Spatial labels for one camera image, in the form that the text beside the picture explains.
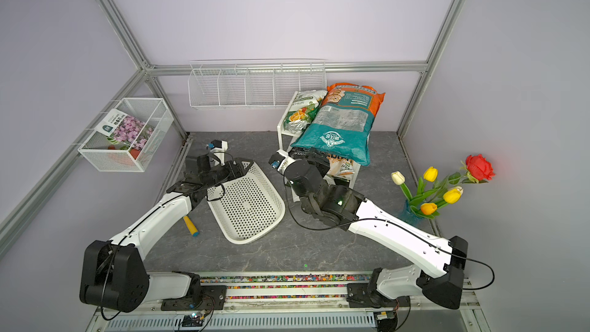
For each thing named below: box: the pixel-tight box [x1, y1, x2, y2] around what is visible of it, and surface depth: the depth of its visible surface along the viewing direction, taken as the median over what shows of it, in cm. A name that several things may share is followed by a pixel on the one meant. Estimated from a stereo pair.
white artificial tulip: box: [391, 170, 410, 190], surface depth 71 cm
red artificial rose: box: [465, 153, 496, 181], surface depth 63 cm
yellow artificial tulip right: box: [442, 185, 464, 204], surface depth 65 cm
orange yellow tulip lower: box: [420, 202, 438, 216], surface depth 62 cm
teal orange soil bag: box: [290, 83, 386, 166], surface depth 69 cm
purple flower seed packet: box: [95, 108, 156, 150], surface depth 75 cm
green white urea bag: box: [283, 89, 329, 136], surface depth 76 cm
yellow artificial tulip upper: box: [423, 166, 439, 183], surface depth 71 cm
